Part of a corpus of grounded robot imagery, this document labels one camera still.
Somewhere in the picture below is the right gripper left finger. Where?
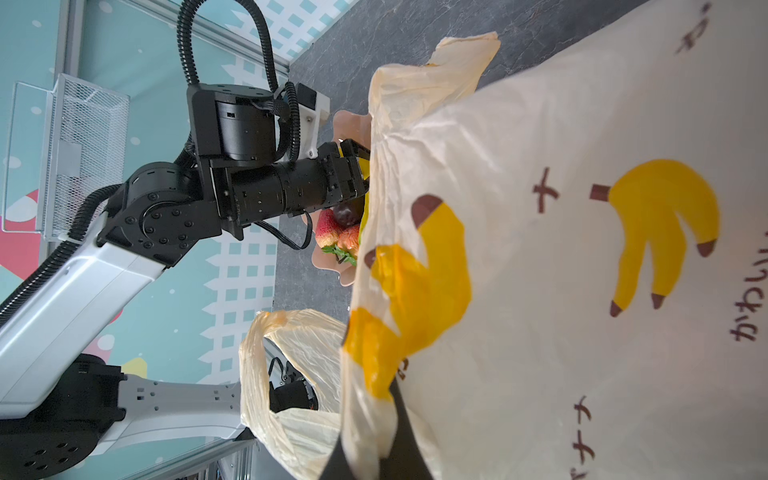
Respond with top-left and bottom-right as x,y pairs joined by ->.
319,438 -> 355,480

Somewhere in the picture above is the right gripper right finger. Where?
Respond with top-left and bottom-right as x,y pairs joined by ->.
380,380 -> 433,480

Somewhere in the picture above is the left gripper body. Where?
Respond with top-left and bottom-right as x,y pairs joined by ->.
224,142 -> 340,240

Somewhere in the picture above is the red apple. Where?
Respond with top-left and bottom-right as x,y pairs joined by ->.
315,209 -> 343,248

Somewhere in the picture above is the dark plum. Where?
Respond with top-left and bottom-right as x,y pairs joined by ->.
332,198 -> 365,229

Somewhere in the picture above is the red strawberry bottom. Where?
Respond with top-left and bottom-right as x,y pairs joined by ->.
336,224 -> 360,258

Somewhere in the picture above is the banana print plastic bag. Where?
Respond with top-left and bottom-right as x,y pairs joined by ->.
240,1 -> 767,479

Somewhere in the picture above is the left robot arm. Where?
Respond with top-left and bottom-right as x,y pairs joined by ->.
1,1 -> 369,479

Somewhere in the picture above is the pink fruit plate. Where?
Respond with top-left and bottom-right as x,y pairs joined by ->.
311,110 -> 371,287

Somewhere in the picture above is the white wire wall basket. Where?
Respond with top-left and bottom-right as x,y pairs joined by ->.
1,73 -> 130,242

